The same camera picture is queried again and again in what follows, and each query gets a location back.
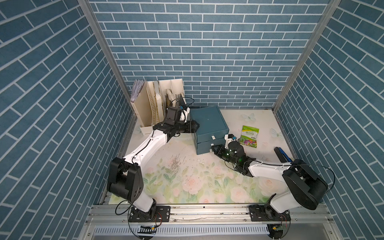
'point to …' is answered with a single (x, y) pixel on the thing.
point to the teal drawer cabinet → (212, 129)
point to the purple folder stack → (137, 86)
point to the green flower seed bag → (249, 136)
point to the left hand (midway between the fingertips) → (197, 126)
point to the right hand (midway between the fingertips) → (211, 147)
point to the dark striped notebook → (180, 99)
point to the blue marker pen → (284, 154)
